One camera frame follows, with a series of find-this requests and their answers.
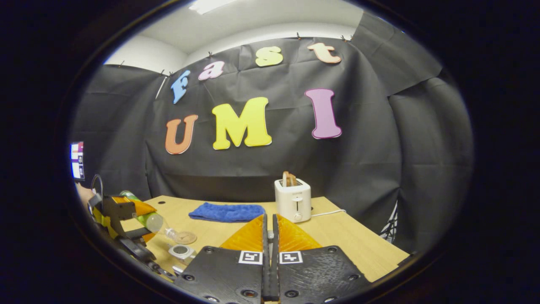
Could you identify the white striped object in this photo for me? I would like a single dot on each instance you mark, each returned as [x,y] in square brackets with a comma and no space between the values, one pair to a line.
[390,226]

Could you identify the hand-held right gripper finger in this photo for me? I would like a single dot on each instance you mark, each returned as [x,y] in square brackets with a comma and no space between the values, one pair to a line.
[275,274]
[266,274]

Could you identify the computer monitor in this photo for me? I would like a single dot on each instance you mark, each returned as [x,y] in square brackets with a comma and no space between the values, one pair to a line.
[77,160]

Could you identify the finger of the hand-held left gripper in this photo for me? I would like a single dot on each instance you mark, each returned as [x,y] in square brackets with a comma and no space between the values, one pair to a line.
[137,233]
[141,207]

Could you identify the white teacup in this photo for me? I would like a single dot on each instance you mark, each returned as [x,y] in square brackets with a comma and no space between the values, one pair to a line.
[181,251]

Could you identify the blue towel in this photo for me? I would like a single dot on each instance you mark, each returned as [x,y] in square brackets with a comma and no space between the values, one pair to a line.
[228,212]

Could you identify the white toaster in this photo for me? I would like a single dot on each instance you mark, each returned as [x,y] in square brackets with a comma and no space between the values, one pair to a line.
[293,202]

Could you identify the green label water bottle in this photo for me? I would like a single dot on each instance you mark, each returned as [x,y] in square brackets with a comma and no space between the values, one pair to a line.
[152,221]

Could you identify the bread slice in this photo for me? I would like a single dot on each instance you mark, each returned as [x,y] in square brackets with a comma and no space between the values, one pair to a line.
[289,178]

